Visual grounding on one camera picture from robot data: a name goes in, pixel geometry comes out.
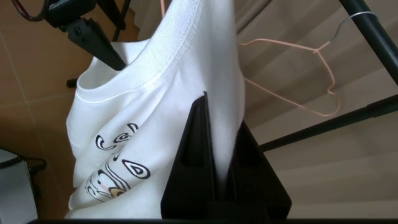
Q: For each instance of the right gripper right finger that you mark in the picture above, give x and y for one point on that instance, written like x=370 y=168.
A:
x=258 y=189

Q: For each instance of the black clothes rack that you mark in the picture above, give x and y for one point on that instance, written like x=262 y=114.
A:
x=373 y=31

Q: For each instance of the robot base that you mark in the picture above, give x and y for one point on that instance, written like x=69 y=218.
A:
x=14 y=199

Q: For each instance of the white printed t-shirt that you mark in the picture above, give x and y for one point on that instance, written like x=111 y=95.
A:
x=140 y=102

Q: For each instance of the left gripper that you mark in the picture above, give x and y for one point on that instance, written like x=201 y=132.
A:
x=70 y=11

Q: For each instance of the beige curtain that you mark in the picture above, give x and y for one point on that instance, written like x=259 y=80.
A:
x=326 y=171

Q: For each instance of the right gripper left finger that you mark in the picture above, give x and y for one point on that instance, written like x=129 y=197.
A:
x=189 y=186

